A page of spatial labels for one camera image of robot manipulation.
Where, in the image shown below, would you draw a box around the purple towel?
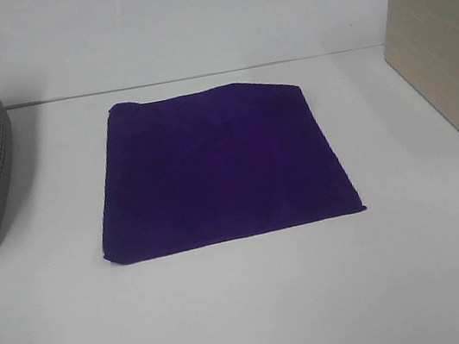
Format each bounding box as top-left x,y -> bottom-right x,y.
102,83 -> 365,265

